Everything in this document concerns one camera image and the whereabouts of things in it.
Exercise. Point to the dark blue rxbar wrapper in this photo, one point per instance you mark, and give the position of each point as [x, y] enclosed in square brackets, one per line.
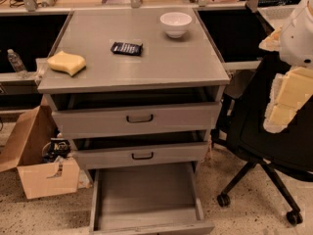
[129, 49]

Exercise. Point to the dark snack bag in box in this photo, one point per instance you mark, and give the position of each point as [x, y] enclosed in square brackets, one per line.
[55, 148]

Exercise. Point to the grey bottom drawer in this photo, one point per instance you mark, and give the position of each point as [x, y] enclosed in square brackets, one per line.
[156, 199]

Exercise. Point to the grey drawer cabinet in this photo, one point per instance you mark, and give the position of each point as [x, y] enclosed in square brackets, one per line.
[165, 63]

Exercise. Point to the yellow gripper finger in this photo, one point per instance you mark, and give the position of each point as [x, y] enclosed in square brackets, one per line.
[272, 42]
[289, 93]

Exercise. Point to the grey drawer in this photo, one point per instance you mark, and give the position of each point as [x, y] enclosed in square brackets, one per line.
[136, 112]
[146, 149]
[156, 199]

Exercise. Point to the yellow sponge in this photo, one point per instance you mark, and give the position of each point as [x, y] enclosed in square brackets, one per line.
[65, 62]

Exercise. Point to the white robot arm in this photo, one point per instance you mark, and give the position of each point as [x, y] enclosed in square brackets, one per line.
[296, 39]

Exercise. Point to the clear plastic water bottle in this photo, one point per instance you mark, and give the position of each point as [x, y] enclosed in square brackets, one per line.
[17, 64]

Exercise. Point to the grey top drawer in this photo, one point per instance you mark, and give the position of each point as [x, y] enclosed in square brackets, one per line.
[136, 112]

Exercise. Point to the black office chair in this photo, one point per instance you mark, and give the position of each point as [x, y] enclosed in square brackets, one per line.
[239, 128]

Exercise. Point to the grey middle drawer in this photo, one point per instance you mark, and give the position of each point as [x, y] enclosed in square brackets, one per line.
[146, 149]

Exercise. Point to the brown cardboard box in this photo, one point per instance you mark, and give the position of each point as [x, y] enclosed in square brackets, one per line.
[33, 130]

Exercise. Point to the white ceramic bowl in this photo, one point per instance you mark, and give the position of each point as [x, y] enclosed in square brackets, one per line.
[175, 24]

